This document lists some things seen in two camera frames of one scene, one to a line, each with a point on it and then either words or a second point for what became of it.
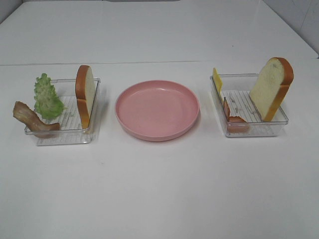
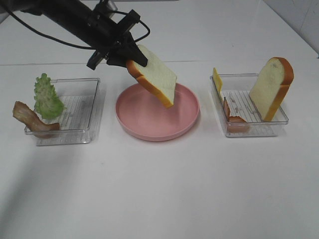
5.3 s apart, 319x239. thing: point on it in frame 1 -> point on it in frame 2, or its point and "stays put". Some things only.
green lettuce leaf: x=48 y=102 stays put
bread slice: x=85 y=92 -> x=155 y=76
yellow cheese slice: x=218 y=80 stays put
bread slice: x=271 y=87 stays put
